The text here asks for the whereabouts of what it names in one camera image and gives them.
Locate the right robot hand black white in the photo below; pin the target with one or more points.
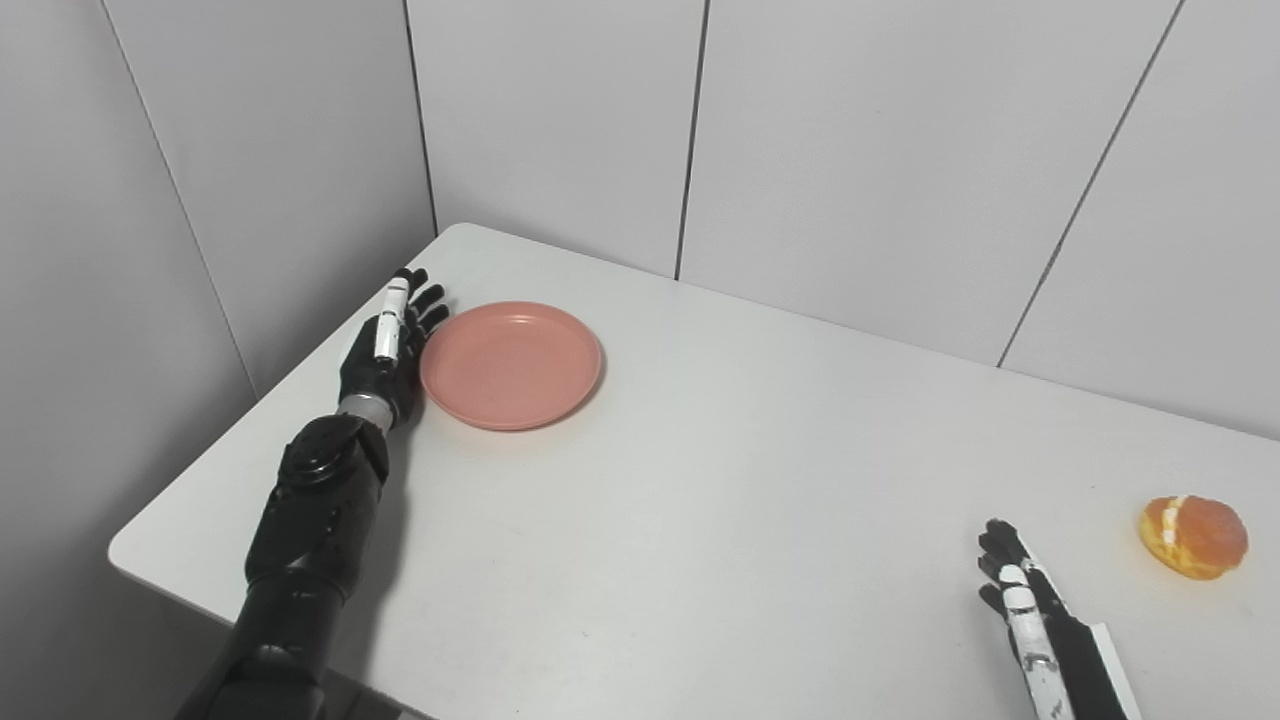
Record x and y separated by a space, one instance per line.
1050 645

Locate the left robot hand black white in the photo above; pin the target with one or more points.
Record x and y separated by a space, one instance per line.
385 355

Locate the pink round plate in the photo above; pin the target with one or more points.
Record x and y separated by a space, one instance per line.
510 365

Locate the orange cream puff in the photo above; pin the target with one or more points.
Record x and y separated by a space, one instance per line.
1194 537

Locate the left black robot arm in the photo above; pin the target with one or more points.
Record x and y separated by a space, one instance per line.
290 560

